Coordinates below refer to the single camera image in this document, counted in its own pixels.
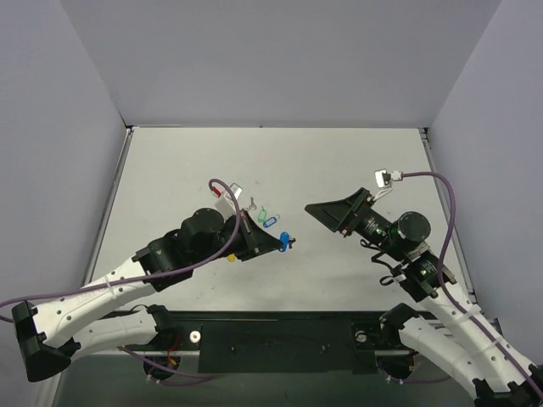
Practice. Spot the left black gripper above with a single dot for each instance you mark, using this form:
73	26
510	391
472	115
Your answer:
247	233

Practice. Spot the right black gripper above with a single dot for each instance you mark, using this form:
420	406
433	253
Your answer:
356	212

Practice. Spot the solid blue key tag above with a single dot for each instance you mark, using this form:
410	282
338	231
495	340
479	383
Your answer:
285	241

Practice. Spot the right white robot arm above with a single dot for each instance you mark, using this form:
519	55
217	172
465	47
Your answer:
467	348

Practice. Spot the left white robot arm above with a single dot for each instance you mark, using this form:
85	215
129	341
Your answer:
54	334

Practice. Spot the blue clear key tag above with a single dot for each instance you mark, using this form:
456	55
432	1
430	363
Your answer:
271	221

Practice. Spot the green key tag right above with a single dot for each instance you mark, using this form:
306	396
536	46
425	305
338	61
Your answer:
262	215

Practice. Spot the grey key top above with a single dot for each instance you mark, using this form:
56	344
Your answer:
252	205

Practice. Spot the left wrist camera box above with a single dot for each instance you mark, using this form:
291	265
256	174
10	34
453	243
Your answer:
225	205

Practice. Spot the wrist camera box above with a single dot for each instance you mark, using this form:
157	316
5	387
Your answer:
225	205
383	179

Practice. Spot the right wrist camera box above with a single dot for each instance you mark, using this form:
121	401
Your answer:
383	179

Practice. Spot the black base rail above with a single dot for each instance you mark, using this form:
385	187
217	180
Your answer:
283	342

